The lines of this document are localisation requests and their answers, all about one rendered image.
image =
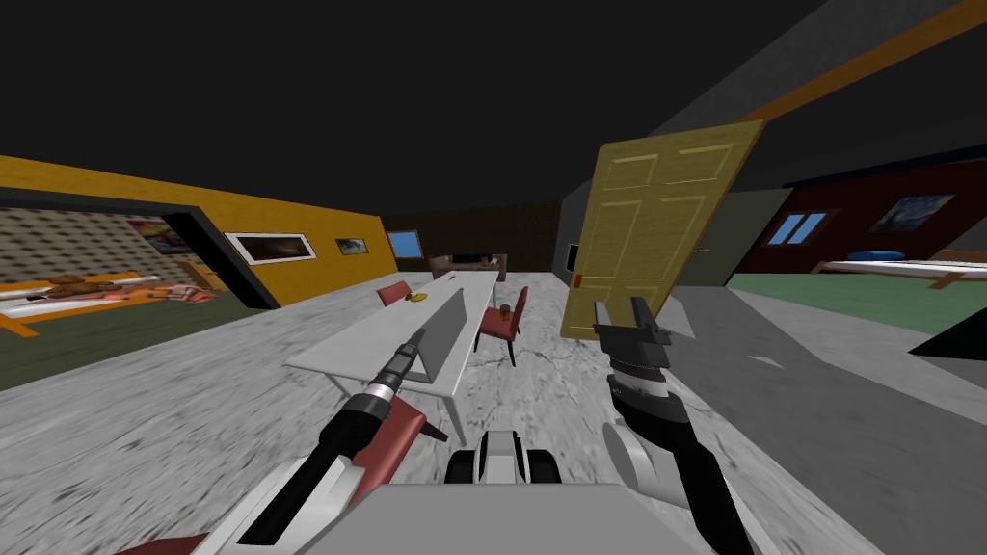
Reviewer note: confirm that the starry night painting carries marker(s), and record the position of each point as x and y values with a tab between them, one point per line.
913	213

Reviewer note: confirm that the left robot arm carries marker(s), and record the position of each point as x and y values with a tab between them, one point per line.
351	435

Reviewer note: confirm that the white bed with blue cushion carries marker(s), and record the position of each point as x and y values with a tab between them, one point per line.
910	268

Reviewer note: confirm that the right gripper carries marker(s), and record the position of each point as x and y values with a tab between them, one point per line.
634	344

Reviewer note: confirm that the small dark picture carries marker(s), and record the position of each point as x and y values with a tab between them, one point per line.
352	246

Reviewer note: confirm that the orange bed with toys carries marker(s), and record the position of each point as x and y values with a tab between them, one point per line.
92	297

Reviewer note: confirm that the brown sofa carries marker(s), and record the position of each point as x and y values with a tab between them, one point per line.
466	266

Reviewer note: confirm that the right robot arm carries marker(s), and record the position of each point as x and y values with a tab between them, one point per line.
671	432

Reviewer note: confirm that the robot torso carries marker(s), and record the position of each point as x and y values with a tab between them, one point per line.
501	516

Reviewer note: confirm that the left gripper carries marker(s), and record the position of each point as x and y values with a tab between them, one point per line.
412	345

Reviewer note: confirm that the colourful wall poster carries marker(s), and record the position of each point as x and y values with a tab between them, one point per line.
160	235

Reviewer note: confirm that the red chair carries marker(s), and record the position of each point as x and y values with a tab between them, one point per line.
397	439
505	324
395	293

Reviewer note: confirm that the double pane blue window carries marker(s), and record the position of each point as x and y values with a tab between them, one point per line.
796	228

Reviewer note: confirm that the white framed wide picture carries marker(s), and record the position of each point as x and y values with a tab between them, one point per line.
271	248

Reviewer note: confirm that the yellow wooden door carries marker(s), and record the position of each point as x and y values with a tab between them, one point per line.
655	231

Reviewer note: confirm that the long white table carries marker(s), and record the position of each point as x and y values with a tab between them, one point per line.
370	343

